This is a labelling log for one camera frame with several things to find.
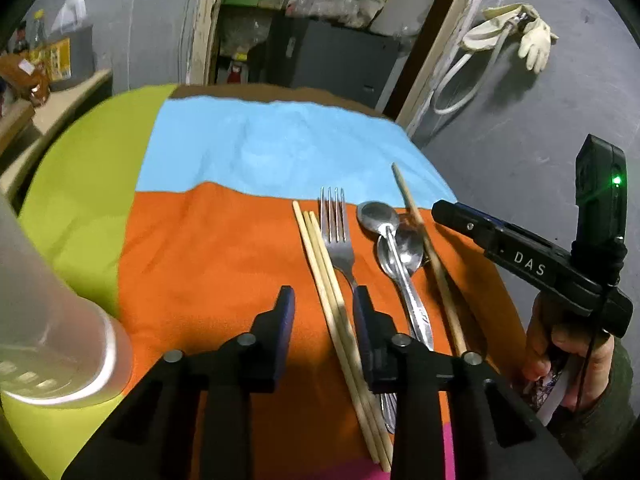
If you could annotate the person's right hand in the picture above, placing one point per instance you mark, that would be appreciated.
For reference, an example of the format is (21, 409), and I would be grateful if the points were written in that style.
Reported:
(537, 345)

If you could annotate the metal spoon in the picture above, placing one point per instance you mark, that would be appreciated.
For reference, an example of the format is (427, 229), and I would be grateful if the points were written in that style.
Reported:
(402, 252)
(378, 217)

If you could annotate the wooden side shelf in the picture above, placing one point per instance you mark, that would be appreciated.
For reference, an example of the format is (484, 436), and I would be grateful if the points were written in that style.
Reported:
(60, 105)

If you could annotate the orange snack packet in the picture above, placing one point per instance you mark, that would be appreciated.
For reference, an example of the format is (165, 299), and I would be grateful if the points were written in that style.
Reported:
(25, 75)

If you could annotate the large oil jug yellow label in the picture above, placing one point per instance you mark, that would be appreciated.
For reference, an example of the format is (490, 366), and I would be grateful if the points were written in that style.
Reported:
(70, 45)

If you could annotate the cream rubber gloves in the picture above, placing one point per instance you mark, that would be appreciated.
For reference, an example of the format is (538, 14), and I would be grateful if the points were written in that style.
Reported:
(535, 40)

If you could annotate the clear plastic bag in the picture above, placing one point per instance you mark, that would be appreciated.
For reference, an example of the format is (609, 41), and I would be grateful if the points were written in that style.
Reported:
(325, 2)

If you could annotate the multicoloured tablecloth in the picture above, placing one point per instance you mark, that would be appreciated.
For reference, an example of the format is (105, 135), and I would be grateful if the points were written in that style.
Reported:
(210, 240)

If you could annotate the person's right forearm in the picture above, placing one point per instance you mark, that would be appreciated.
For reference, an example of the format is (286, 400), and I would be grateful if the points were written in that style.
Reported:
(617, 410)

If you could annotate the translucent white utensil holder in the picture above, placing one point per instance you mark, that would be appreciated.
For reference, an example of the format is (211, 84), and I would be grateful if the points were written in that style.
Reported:
(50, 320)

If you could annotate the wooden chopstick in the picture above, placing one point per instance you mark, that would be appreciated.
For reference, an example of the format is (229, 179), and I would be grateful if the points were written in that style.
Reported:
(437, 270)
(327, 260)
(320, 300)
(331, 300)

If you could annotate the black cabinet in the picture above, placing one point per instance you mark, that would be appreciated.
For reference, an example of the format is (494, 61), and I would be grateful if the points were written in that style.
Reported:
(340, 60)

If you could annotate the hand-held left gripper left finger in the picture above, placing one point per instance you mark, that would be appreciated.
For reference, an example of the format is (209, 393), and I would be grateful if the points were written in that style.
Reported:
(286, 310)

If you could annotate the wooden door frame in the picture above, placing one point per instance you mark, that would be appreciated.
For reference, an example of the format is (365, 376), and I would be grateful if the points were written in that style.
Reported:
(205, 35)

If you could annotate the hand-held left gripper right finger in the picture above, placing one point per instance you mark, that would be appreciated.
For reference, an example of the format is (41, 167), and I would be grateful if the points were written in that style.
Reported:
(361, 320)

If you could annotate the metal fork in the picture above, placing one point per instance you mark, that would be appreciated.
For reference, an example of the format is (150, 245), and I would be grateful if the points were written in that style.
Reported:
(339, 245)

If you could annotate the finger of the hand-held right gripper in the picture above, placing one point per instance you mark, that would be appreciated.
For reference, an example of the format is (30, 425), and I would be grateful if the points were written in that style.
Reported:
(460, 217)
(502, 223)

